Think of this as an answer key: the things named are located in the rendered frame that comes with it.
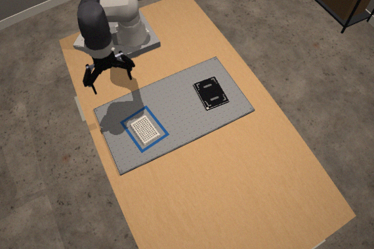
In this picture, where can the grey flat rectangular mat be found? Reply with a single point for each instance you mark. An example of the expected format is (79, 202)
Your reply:
(177, 106)

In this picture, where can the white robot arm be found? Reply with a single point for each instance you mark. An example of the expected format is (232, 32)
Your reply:
(93, 23)

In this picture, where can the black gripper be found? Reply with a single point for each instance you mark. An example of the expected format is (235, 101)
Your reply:
(99, 66)

